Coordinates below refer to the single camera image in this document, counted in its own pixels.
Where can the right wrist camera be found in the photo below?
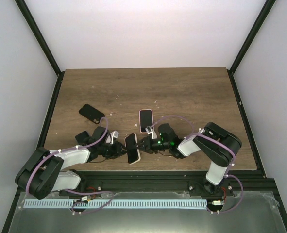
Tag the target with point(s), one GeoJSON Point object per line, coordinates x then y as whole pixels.
{"type": "Point", "coordinates": [151, 132]}

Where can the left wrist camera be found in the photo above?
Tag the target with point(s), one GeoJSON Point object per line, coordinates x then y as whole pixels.
{"type": "Point", "coordinates": [112, 137]}

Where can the white phone case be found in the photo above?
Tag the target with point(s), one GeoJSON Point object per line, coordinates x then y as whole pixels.
{"type": "Point", "coordinates": [138, 157]}

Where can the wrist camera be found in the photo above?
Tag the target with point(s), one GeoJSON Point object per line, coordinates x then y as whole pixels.
{"type": "Point", "coordinates": [151, 132]}
{"type": "Point", "coordinates": [112, 137]}

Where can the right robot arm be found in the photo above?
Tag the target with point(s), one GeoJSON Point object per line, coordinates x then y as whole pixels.
{"type": "Point", "coordinates": [218, 144]}

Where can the right black frame post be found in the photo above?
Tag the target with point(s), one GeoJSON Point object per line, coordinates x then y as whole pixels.
{"type": "Point", "coordinates": [264, 12]}

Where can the blue-edged black phone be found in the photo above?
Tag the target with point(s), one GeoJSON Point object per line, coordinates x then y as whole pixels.
{"type": "Point", "coordinates": [82, 138]}

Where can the light blue slotted cable duct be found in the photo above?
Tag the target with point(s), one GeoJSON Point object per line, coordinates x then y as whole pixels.
{"type": "Point", "coordinates": [119, 204]}

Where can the black aluminium frame rail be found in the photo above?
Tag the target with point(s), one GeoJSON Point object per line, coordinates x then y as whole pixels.
{"type": "Point", "coordinates": [172, 181]}

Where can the left black frame post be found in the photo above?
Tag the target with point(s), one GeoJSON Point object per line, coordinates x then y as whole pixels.
{"type": "Point", "coordinates": [24, 9]}

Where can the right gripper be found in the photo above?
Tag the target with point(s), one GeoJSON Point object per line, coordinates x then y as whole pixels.
{"type": "Point", "coordinates": [147, 146]}

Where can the pink phone case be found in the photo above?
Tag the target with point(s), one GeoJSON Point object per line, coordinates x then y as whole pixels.
{"type": "Point", "coordinates": [140, 121]}

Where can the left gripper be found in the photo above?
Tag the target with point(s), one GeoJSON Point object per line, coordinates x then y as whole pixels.
{"type": "Point", "coordinates": [117, 150]}

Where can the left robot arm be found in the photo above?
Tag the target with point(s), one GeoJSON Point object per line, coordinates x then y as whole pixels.
{"type": "Point", "coordinates": [45, 171]}

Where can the black phone case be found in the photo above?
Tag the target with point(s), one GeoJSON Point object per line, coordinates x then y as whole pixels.
{"type": "Point", "coordinates": [91, 113]}

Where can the pink-edged black phone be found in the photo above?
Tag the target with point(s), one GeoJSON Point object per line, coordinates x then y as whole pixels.
{"type": "Point", "coordinates": [146, 120]}

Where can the black frame post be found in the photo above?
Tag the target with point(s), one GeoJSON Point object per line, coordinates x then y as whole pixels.
{"type": "Point", "coordinates": [24, 9]}
{"type": "Point", "coordinates": [264, 12]}

